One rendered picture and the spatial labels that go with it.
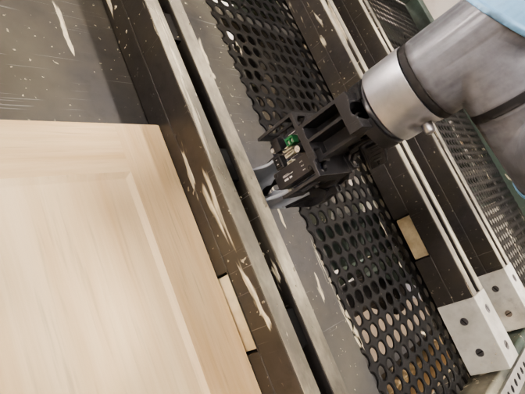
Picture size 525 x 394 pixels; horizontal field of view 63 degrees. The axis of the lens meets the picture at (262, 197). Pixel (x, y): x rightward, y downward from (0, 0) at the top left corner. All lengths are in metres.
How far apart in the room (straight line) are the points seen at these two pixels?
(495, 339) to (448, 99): 0.54
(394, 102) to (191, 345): 0.28
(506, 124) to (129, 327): 0.34
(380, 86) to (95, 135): 0.28
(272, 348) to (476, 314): 0.48
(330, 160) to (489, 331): 0.50
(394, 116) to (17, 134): 0.33
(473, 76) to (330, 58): 0.58
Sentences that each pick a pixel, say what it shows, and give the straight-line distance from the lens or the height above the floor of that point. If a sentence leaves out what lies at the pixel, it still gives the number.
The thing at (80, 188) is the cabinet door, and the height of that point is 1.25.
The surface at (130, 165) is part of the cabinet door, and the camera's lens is 0.46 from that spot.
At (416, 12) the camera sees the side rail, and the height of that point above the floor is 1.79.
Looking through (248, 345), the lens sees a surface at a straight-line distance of 0.46.
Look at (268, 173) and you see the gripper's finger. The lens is 0.52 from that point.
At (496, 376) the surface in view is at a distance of 0.87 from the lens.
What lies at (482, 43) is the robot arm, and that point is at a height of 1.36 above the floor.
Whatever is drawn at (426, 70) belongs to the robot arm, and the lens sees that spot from 0.38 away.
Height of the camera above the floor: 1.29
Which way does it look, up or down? 7 degrees down
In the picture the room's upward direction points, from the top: straight up
